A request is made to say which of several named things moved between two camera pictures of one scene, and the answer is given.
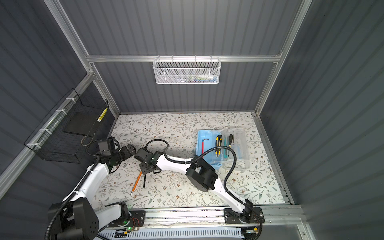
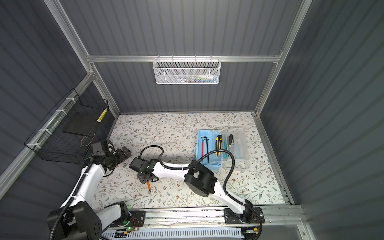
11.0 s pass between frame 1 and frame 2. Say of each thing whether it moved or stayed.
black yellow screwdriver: stayed
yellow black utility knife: stayed
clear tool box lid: stayed
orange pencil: moved
